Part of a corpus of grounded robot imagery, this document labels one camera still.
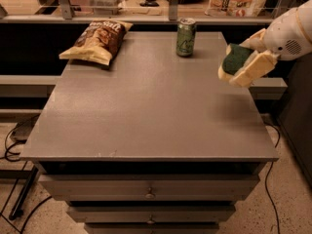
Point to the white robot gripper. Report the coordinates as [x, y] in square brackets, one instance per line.
[283, 38]

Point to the green and yellow sponge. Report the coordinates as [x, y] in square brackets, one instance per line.
[235, 58]

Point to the green soda can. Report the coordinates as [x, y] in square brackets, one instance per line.
[186, 31]

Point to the grey drawer cabinet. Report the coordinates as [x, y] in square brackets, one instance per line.
[152, 113]

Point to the brown chip bag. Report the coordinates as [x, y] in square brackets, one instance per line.
[100, 41]

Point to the top grey drawer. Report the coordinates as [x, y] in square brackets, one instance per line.
[149, 188]

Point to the grey drawer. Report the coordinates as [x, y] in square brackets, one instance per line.
[149, 188]
[126, 228]
[157, 214]

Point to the middle grey drawer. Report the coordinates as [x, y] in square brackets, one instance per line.
[157, 214]

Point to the bottom grey drawer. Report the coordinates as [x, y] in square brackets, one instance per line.
[126, 228]

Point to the black metal stand leg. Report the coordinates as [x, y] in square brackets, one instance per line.
[29, 177]

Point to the grey metal railing frame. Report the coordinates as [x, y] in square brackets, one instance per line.
[136, 11]

